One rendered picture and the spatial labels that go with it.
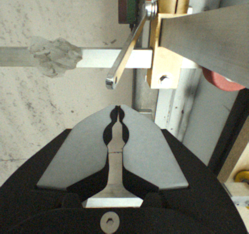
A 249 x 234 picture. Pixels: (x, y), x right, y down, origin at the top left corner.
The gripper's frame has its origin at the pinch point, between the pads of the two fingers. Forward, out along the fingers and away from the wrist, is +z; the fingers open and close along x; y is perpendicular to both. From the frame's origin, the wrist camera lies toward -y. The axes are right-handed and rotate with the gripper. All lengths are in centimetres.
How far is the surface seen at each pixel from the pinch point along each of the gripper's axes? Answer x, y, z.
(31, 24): -60, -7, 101
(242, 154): 25.8, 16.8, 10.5
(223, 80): 15.7, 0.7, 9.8
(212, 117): 27.9, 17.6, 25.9
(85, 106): -32, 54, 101
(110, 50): -1.6, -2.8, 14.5
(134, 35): 1.6, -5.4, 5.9
